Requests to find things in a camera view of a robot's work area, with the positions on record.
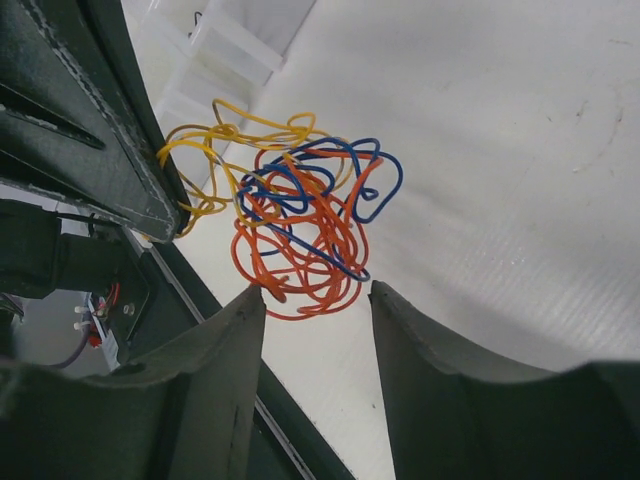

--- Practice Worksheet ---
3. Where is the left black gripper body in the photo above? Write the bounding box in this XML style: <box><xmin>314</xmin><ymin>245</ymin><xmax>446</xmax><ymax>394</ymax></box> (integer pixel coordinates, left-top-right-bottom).
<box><xmin>1</xmin><ymin>185</ymin><xmax>125</xmax><ymax>299</ymax></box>

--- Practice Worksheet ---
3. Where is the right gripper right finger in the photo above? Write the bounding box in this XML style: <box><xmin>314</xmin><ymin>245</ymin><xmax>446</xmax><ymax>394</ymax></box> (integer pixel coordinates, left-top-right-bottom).
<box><xmin>369</xmin><ymin>281</ymin><xmax>639</xmax><ymax>479</ymax></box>

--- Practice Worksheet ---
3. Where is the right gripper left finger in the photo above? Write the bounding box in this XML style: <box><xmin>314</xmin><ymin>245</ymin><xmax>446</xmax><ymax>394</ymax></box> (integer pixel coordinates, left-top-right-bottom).
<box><xmin>0</xmin><ymin>284</ymin><xmax>266</xmax><ymax>480</ymax></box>

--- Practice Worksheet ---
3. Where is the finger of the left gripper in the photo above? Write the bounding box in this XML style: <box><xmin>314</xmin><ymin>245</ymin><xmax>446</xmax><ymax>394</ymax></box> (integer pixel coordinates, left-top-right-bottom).
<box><xmin>79</xmin><ymin>0</ymin><xmax>189</xmax><ymax>205</ymax></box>
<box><xmin>1</xmin><ymin>1</ymin><xmax>180</xmax><ymax>242</ymax></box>

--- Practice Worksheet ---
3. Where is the yellow wire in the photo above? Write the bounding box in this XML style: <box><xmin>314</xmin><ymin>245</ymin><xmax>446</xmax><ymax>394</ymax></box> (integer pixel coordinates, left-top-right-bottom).
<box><xmin>155</xmin><ymin>98</ymin><xmax>356</xmax><ymax>238</ymax></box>

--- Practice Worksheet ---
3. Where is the orange wire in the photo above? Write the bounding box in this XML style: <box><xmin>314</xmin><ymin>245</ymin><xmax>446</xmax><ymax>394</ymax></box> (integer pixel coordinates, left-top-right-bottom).
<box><xmin>231</xmin><ymin>147</ymin><xmax>384</xmax><ymax>321</ymax></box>

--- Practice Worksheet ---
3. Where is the blue wire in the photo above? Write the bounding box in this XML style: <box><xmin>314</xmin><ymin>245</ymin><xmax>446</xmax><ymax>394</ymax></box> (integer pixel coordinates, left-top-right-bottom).
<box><xmin>236</xmin><ymin>137</ymin><xmax>404</xmax><ymax>283</ymax></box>

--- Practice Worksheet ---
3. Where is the white compartment tray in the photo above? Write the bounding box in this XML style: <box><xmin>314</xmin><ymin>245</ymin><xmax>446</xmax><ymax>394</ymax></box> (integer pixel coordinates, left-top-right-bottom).
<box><xmin>122</xmin><ymin>0</ymin><xmax>314</xmax><ymax>135</ymax></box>

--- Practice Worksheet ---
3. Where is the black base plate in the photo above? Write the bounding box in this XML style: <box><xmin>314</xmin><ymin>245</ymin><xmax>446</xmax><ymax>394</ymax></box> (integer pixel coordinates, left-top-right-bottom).
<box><xmin>117</xmin><ymin>244</ymin><xmax>350</xmax><ymax>479</ymax></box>

